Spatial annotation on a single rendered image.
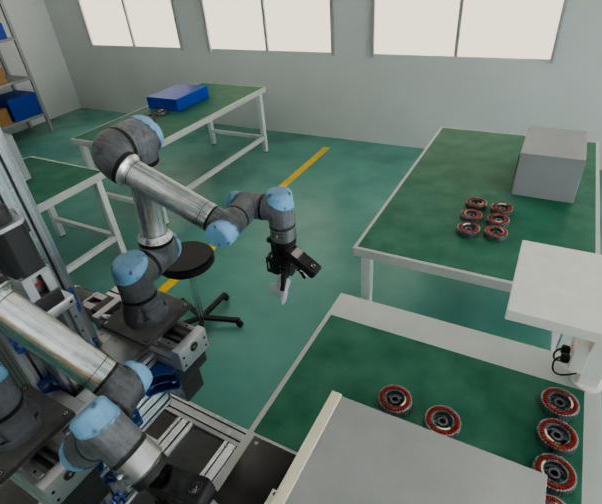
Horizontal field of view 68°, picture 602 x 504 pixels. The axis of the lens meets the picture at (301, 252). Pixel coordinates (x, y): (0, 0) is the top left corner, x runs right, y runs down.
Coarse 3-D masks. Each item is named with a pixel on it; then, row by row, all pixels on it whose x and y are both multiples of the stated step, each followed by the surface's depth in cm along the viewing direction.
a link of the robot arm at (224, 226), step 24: (96, 144) 119; (120, 144) 119; (120, 168) 116; (144, 168) 118; (144, 192) 118; (168, 192) 116; (192, 192) 118; (192, 216) 117; (216, 216) 116; (240, 216) 119; (216, 240) 116
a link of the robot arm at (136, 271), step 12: (132, 252) 146; (144, 252) 148; (120, 264) 142; (132, 264) 141; (144, 264) 142; (156, 264) 148; (120, 276) 140; (132, 276) 140; (144, 276) 143; (156, 276) 149; (120, 288) 143; (132, 288) 142; (144, 288) 145; (132, 300) 145
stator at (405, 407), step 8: (384, 392) 152; (392, 392) 153; (400, 392) 152; (408, 392) 152; (384, 400) 150; (392, 400) 152; (408, 400) 149; (384, 408) 148; (392, 408) 146; (400, 408) 146; (408, 408) 147; (400, 416) 147
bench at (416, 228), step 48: (432, 144) 332; (480, 144) 326; (432, 192) 272; (480, 192) 268; (576, 192) 259; (384, 240) 233; (432, 240) 230; (480, 240) 227; (528, 240) 224; (576, 240) 221
